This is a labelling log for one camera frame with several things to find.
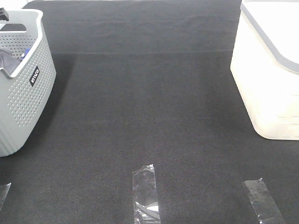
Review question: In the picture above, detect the blue cloth in basket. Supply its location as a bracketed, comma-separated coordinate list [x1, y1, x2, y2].
[21, 49, 30, 60]

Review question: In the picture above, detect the grey blue towel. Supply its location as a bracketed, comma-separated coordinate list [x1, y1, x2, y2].
[0, 48, 21, 75]

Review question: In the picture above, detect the clear tape strip left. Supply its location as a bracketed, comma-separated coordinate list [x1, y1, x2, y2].
[0, 183, 11, 210]

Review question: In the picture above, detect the grey perforated laundry basket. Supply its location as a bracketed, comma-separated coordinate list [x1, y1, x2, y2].
[0, 9, 56, 157]

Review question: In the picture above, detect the clear tape strip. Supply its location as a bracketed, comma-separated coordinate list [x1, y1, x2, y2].
[132, 164, 161, 224]
[242, 178, 285, 224]
[0, 183, 11, 210]

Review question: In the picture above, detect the clear tape strip centre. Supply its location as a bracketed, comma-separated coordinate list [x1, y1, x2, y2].
[132, 164, 161, 224]

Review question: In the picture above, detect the clear tape strip right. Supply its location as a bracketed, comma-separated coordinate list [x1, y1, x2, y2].
[242, 178, 285, 224]

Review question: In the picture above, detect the black table cloth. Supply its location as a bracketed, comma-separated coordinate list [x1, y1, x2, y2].
[0, 0, 299, 224]

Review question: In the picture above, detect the white plastic storage bin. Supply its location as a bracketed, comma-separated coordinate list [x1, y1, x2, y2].
[230, 0, 299, 140]

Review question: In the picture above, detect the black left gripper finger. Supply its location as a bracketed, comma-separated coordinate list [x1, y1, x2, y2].
[0, 7, 9, 21]

